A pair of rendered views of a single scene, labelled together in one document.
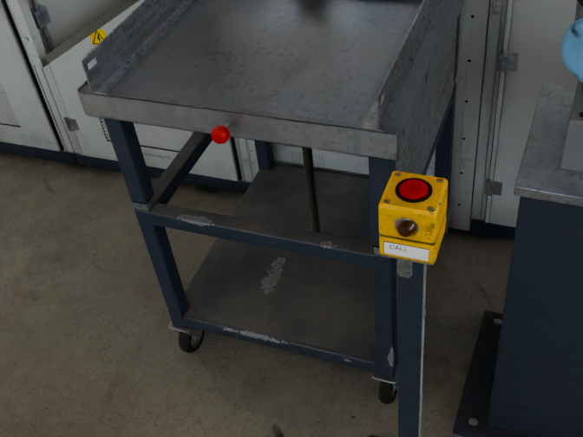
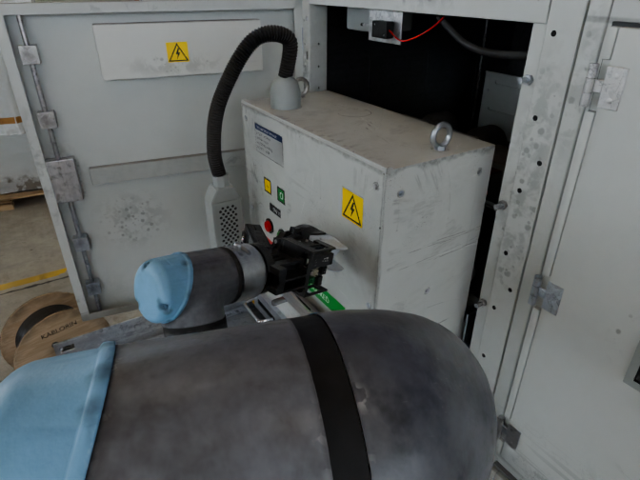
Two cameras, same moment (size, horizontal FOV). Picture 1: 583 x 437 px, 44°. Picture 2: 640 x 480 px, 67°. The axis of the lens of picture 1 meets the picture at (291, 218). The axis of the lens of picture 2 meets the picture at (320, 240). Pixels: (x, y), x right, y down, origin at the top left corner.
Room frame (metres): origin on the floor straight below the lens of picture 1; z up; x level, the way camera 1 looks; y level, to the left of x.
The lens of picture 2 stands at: (0.82, -0.59, 1.63)
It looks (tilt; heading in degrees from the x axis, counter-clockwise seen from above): 29 degrees down; 32
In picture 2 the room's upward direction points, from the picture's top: straight up
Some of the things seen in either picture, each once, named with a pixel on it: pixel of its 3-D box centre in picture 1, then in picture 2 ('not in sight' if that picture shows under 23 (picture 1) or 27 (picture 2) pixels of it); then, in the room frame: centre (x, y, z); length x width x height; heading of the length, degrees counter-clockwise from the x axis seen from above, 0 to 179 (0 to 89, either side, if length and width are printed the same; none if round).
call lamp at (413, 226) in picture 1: (405, 229); not in sight; (0.70, -0.15, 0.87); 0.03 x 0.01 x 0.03; 64
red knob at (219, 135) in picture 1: (222, 131); not in sight; (1.06, 0.10, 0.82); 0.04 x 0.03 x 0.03; 154
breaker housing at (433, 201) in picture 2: not in sight; (398, 216); (1.73, -0.23, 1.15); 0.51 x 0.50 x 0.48; 154
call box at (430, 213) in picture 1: (413, 217); not in sight; (0.74, -0.17, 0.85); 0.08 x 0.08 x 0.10; 64
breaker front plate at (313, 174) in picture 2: not in sight; (298, 249); (1.50, -0.12, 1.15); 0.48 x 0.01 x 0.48; 64
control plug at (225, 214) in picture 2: not in sight; (226, 220); (1.53, 0.10, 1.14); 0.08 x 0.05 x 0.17; 154
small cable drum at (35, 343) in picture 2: not in sight; (57, 341); (1.61, 1.27, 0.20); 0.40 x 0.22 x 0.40; 168
